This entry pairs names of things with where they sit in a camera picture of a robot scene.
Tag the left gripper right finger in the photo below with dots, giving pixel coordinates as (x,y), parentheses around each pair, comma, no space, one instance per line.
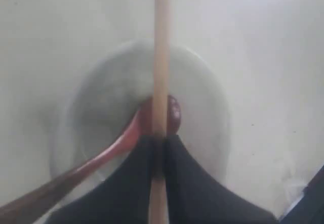
(195,197)

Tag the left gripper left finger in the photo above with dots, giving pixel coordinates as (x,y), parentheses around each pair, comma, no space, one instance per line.
(121,198)

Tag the wooden chopstick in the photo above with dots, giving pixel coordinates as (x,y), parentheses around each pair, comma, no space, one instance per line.
(158,200)

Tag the brown wooden spoon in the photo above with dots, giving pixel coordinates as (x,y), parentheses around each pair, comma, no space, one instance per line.
(30,207)

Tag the white floral ceramic bowl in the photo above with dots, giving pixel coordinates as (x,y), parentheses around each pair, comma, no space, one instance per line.
(105,100)

